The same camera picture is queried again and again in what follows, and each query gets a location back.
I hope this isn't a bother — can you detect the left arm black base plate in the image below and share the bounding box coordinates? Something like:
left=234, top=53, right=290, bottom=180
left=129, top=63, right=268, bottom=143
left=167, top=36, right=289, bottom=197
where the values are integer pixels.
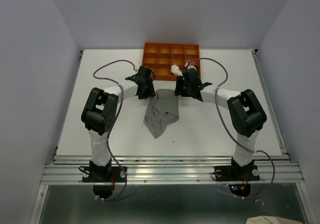
left=78, top=166, right=128, bottom=184

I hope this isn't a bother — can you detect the white pink bag corner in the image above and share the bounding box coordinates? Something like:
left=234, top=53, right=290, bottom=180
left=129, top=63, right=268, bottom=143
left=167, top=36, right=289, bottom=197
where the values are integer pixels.
left=246, top=215, right=301, bottom=224

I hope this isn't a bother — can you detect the aluminium rail frame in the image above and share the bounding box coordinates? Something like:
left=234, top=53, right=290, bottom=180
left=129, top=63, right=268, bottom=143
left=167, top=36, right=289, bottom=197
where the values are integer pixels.
left=37, top=49, right=310, bottom=224

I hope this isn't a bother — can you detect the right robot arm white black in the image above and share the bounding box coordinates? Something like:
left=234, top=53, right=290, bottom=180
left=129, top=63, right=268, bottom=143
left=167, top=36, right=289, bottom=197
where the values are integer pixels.
left=171, top=65, right=267, bottom=179

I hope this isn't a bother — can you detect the white pink grey underwear pile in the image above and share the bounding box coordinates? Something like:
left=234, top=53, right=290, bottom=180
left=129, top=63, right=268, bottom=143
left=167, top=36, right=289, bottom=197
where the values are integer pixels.
left=171, top=64, right=183, bottom=77

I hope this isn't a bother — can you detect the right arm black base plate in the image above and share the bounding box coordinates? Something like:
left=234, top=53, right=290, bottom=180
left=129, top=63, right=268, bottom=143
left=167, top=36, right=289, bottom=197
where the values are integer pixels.
left=214, top=165, right=260, bottom=183

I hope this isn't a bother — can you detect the orange compartment tray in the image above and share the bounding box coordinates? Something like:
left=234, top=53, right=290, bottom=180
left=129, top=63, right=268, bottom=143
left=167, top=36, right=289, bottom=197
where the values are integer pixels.
left=142, top=42, right=200, bottom=82

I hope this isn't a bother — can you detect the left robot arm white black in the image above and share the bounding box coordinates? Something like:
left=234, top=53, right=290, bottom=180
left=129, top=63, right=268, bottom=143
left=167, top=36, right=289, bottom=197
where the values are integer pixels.
left=81, top=66, right=155, bottom=181

